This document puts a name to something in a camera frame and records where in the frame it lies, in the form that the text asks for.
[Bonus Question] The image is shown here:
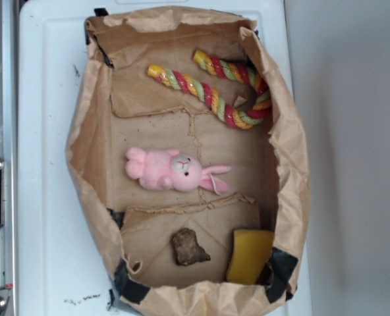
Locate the yellow sponge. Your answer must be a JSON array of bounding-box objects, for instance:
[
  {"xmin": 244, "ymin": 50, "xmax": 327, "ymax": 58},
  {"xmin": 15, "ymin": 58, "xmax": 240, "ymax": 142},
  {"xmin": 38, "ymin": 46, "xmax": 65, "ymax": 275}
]
[{"xmin": 226, "ymin": 229, "xmax": 275, "ymax": 285}]

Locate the multicolored twisted rope toy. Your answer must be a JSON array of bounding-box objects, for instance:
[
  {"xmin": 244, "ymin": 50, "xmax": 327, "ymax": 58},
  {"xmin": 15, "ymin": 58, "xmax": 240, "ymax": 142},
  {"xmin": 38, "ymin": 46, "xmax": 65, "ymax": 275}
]
[{"xmin": 146, "ymin": 49, "xmax": 272, "ymax": 130}]

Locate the brown rock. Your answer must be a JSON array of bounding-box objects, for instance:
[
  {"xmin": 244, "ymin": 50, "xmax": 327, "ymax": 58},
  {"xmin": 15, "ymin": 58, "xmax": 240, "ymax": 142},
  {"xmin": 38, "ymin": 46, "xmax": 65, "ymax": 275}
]
[{"xmin": 171, "ymin": 228, "xmax": 211, "ymax": 266}]

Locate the aluminium frame rail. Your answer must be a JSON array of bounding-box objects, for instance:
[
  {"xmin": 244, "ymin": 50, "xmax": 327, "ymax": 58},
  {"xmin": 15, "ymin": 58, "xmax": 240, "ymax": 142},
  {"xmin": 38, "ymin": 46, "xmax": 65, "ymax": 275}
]
[{"xmin": 0, "ymin": 1, "xmax": 18, "ymax": 315}]

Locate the brown paper bag box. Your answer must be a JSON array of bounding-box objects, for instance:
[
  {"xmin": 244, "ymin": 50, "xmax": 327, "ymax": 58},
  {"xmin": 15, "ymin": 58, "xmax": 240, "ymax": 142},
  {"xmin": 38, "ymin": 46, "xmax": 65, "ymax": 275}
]
[{"xmin": 66, "ymin": 6, "xmax": 310, "ymax": 315}]

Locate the pink plush bunny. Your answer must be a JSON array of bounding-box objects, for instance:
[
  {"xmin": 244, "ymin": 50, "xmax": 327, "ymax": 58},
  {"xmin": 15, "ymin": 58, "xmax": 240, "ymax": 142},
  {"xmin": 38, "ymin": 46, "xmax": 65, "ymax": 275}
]
[{"xmin": 125, "ymin": 147, "xmax": 231, "ymax": 195}]

